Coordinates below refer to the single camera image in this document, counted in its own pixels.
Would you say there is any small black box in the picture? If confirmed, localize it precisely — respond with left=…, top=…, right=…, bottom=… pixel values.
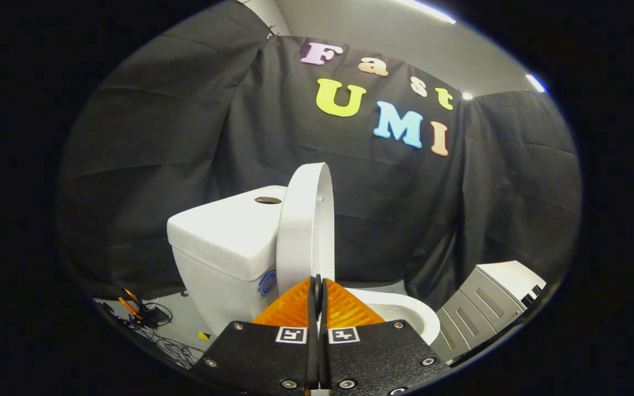
left=140, top=307, right=170, bottom=326

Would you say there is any orange hand tool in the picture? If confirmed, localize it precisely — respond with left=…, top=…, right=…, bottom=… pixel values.
left=118, top=287, right=145, bottom=323

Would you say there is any tangle of black cables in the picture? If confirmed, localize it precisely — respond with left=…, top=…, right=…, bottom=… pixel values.
left=96, top=297, right=209, bottom=370

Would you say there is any grey drawer cabinet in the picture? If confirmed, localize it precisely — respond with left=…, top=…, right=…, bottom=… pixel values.
left=429, top=261, right=548, bottom=365

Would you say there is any white toilet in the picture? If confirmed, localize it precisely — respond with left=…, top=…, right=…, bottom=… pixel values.
left=166, top=185, right=442, bottom=345

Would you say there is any white toilet lid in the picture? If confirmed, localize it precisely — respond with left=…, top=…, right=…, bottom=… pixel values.
left=275, top=162, right=336, bottom=298

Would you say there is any black backdrop cloth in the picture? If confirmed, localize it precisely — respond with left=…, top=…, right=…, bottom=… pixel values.
left=56, top=0, right=583, bottom=310

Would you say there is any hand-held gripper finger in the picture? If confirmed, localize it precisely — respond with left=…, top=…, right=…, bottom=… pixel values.
left=320, top=276, right=453, bottom=396
left=193, top=276, right=321, bottom=396

